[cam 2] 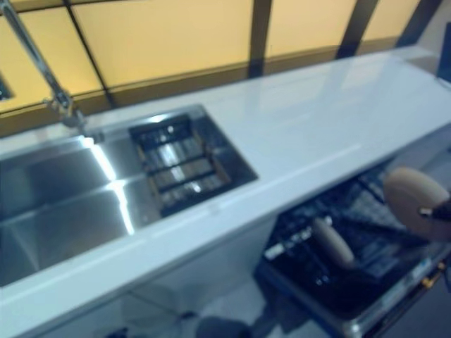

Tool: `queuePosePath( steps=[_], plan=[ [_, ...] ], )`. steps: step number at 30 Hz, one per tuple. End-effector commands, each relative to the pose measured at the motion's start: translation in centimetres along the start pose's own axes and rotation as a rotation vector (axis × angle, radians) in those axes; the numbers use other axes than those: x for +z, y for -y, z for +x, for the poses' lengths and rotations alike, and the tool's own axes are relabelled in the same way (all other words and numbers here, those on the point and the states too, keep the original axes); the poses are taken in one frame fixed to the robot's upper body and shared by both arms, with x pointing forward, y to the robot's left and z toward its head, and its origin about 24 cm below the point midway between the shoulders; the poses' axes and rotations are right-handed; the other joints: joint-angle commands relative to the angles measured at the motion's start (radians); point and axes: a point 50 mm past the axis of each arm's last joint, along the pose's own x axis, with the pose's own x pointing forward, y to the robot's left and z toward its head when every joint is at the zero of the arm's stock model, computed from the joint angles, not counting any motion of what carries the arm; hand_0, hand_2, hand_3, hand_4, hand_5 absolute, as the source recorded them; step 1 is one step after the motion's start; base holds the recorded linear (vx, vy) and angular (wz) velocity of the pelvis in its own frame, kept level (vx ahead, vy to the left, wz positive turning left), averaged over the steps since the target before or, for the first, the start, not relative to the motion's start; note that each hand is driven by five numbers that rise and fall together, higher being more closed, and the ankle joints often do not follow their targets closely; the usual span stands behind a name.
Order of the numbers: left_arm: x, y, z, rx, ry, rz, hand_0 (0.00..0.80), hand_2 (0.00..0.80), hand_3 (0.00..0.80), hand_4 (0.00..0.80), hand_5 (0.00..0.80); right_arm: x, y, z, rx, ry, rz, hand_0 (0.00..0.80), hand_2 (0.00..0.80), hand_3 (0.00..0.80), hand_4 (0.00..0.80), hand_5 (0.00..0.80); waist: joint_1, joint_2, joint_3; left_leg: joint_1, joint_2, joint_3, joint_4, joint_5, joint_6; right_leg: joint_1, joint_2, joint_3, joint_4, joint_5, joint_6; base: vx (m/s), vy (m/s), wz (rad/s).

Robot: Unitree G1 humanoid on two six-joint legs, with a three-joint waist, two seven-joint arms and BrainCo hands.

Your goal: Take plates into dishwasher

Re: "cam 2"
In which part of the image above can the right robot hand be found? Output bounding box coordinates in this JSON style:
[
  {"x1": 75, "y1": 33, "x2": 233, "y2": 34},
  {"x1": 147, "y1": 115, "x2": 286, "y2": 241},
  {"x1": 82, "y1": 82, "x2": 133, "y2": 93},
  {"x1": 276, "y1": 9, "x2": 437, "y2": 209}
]
[{"x1": 417, "y1": 200, "x2": 451, "y2": 223}]

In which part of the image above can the cream ceramic plate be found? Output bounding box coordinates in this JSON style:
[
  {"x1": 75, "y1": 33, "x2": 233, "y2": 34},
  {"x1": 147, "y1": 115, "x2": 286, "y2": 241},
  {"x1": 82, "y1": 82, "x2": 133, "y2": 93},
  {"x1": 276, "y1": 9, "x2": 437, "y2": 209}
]
[
  {"x1": 383, "y1": 167, "x2": 451, "y2": 242},
  {"x1": 311, "y1": 217, "x2": 355, "y2": 268}
]

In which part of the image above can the dark blue box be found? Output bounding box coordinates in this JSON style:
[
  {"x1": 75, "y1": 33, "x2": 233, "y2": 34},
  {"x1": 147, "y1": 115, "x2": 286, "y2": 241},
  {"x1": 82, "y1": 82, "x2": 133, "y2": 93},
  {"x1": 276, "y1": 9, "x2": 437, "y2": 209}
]
[{"x1": 435, "y1": 44, "x2": 451, "y2": 84}]

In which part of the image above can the white cabinet door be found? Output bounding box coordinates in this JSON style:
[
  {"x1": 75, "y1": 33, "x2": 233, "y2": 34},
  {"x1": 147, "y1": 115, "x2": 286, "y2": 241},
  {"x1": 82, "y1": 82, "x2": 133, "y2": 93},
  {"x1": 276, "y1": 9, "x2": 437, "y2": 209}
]
[
  {"x1": 123, "y1": 213, "x2": 281, "y2": 318},
  {"x1": 35, "y1": 292, "x2": 177, "y2": 338}
]

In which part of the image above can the black dish drying rack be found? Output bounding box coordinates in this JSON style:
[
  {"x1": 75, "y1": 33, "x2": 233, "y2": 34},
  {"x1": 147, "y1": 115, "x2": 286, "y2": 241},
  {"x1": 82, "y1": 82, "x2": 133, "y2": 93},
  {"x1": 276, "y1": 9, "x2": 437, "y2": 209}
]
[{"x1": 128, "y1": 114, "x2": 233, "y2": 218}]

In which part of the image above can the stainless steel sink basin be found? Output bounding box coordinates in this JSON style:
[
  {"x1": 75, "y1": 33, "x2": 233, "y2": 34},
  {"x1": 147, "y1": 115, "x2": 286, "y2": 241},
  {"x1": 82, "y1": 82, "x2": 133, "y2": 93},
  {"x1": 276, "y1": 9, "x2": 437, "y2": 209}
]
[{"x1": 0, "y1": 104, "x2": 260, "y2": 288}]

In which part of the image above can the chrome gooseneck kitchen faucet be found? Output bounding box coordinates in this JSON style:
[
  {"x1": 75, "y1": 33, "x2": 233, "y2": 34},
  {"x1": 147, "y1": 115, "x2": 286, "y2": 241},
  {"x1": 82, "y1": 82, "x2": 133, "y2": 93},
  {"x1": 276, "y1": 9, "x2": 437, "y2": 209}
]
[{"x1": 0, "y1": 0, "x2": 106, "y2": 142}]

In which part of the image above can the black wire lower dishwasher rack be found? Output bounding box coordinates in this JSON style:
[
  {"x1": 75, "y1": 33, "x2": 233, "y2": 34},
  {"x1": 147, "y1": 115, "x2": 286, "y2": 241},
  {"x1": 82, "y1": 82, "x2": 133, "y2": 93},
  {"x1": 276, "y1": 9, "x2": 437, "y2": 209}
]
[{"x1": 266, "y1": 175, "x2": 441, "y2": 282}]

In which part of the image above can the black wire dishwasher rack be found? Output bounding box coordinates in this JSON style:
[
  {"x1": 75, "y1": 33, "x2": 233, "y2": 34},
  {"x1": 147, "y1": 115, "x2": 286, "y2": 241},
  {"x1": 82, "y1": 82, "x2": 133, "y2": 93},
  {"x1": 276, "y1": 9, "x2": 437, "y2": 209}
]
[
  {"x1": 357, "y1": 165, "x2": 392, "y2": 205},
  {"x1": 266, "y1": 175, "x2": 441, "y2": 282}
]

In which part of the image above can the black wire upper dishwasher rack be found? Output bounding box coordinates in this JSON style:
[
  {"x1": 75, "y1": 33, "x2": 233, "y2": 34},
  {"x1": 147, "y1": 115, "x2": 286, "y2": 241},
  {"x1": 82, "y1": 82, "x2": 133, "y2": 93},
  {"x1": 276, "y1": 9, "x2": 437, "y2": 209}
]
[{"x1": 357, "y1": 165, "x2": 392, "y2": 205}]

